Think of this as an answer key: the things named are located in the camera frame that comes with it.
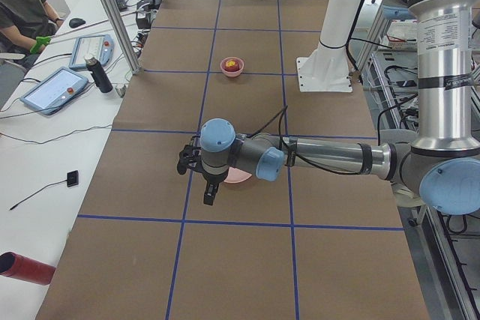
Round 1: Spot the green handled grabber stick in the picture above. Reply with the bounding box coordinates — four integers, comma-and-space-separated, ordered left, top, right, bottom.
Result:
30, 19, 110, 54

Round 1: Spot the blue teach pendant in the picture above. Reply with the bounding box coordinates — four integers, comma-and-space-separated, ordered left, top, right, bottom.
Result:
68, 34, 114, 70
20, 67, 88, 115

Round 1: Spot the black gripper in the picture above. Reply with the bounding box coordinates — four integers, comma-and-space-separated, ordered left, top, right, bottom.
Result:
202, 172, 228, 205

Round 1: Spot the near blue teach pendant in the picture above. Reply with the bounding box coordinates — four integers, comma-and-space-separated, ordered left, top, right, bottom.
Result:
20, 67, 88, 115

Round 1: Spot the brown paper table cover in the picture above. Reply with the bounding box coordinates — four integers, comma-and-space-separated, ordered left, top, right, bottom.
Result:
37, 0, 429, 319

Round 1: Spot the pink plate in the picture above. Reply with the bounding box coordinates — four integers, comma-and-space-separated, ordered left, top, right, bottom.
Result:
224, 167, 252, 184

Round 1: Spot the small black square device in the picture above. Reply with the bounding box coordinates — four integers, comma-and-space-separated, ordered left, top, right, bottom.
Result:
66, 170, 80, 187

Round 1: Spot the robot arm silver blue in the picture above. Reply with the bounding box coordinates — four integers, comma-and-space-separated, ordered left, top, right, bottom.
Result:
198, 0, 479, 215

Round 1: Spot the pink bowl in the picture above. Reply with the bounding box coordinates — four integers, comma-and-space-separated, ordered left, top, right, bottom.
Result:
220, 56, 245, 78

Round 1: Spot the red yellow apple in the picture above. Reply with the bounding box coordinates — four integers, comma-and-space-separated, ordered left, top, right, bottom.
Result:
224, 59, 240, 73

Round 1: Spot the black computer mouse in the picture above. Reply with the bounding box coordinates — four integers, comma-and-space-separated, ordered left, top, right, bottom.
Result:
68, 17, 86, 28

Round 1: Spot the red cylinder bottle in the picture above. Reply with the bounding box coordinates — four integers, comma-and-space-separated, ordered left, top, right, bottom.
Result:
1, 252, 56, 286

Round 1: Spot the far blue teach pendant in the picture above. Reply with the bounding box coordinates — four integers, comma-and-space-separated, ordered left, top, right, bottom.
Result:
68, 34, 114, 70

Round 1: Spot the aluminium frame post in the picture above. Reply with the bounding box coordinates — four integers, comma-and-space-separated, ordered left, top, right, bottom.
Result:
100, 0, 140, 75

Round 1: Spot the seated person dark shirt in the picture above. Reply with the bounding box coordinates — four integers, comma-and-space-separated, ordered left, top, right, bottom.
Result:
1, 0, 64, 69

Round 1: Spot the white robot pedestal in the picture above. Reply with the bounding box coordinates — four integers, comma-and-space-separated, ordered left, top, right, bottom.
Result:
296, 0, 364, 93

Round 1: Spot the black water bottle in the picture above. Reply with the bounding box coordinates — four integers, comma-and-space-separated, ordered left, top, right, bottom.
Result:
84, 54, 113, 94

